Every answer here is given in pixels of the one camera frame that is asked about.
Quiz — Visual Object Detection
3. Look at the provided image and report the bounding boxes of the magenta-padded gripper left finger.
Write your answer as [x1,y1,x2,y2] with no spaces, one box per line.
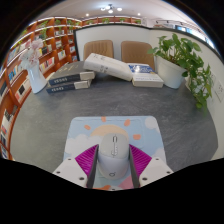
[52,143,100,189]

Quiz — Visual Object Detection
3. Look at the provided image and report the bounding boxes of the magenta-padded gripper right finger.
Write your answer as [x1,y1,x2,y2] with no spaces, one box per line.
[127,143,175,189]

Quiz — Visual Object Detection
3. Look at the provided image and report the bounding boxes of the white computer mouse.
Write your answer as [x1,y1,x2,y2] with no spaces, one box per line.
[97,132,131,180]

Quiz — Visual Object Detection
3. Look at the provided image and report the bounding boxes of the light blue cartoon mouse pad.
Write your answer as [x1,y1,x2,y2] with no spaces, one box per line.
[63,115,167,192]

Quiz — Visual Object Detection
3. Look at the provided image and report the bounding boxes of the blue and white book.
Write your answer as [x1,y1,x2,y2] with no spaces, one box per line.
[128,62,165,88]

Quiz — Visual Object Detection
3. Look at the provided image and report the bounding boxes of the white ceramic vase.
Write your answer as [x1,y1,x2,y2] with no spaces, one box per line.
[26,63,48,94]

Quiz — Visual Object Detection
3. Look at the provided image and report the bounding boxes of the thick dark hardcover book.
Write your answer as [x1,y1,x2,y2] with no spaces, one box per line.
[48,60,96,87]

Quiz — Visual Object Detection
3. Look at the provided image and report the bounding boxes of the green plant in white pot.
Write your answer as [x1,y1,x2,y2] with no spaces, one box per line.
[147,32,213,116]

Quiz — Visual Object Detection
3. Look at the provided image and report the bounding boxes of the orange wooden bookshelf unit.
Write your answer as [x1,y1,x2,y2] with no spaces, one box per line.
[0,15,143,161]

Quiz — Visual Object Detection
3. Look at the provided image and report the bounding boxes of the tan upholstered chair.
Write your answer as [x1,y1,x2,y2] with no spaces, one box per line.
[120,40,156,71]
[83,39,115,62]

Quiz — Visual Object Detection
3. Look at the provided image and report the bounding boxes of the window with white curtains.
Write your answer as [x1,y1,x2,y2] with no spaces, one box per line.
[156,19,216,49]

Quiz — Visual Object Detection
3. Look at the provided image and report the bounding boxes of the white partition with black trim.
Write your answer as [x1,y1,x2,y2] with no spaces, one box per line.
[73,23,224,158]

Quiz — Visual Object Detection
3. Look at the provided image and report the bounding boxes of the recessed ceiling spotlights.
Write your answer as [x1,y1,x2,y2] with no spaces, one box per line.
[84,12,143,18]

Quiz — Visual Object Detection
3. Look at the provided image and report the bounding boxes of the ceiling lamp with round bulbs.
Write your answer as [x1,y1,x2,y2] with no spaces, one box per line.
[99,3,124,14]

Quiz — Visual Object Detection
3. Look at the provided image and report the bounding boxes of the white wall sockets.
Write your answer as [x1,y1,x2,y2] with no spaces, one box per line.
[213,73,224,103]

